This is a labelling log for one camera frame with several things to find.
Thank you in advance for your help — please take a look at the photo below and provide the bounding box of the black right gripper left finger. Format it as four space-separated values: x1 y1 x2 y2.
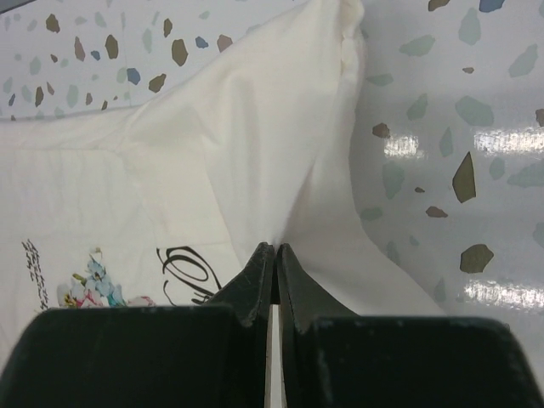
206 242 273 407

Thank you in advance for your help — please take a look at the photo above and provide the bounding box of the white floral print t-shirt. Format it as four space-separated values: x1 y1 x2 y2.
0 0 447 318

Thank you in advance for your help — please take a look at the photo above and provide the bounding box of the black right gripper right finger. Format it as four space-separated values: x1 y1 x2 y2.
275 244 356 407

